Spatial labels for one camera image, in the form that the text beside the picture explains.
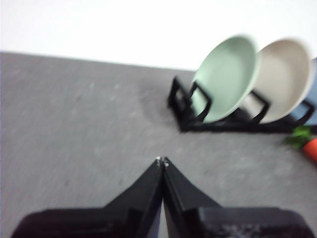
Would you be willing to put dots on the beige round plate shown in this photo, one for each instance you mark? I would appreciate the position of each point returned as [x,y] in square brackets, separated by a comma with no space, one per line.
[282,79]

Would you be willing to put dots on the orange carrot with green leaves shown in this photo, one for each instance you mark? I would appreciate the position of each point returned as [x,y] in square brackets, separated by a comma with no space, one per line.
[312,148]

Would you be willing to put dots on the blue round plate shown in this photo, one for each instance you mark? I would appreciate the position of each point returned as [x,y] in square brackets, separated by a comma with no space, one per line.
[315,74]

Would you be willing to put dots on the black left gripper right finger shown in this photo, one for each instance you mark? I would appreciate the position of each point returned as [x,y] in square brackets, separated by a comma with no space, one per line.
[210,220]

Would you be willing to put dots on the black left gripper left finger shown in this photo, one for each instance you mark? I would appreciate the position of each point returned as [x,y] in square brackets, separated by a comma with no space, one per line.
[123,218]

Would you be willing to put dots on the green round plate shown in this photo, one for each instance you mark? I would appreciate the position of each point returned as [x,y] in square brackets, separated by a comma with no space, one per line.
[225,74]

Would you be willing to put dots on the black plate rack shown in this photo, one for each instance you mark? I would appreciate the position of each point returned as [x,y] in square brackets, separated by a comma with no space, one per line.
[223,127]

